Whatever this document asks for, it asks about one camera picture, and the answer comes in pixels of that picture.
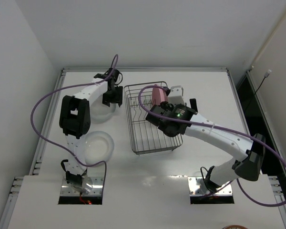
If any wire dish rack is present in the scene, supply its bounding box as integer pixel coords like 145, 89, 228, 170
124, 81, 183, 156

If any pink plastic plate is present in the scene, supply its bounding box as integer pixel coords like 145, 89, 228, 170
152, 87, 168, 105

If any blue rimmed white plate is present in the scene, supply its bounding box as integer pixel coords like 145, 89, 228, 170
163, 86, 171, 102

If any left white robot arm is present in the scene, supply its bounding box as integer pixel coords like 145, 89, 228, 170
59, 67, 123, 190

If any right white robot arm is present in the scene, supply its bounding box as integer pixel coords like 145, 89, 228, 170
145, 84, 265, 192

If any upper clear glass plate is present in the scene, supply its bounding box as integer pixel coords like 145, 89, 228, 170
90, 104, 116, 124

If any clear glass plate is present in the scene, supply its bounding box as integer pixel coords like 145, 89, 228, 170
84, 131, 114, 165
90, 104, 116, 124

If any lower clear glass plate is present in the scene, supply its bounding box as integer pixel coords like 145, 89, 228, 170
84, 131, 114, 165

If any brown round object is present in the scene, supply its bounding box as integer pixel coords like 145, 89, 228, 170
222, 224, 248, 229

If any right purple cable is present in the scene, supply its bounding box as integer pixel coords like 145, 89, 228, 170
138, 85, 286, 207

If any purple cable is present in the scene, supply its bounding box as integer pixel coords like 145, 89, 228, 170
138, 85, 286, 207
30, 54, 107, 198

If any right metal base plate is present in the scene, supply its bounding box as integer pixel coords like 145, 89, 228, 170
188, 177, 233, 197

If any metal base plate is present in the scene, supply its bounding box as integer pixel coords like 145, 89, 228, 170
188, 177, 233, 197
60, 176, 103, 197

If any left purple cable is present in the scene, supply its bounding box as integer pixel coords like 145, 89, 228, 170
30, 54, 107, 198

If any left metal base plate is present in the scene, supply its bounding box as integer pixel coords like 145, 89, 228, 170
60, 176, 103, 197

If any black usb cable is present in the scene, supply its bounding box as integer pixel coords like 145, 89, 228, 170
246, 70, 272, 113

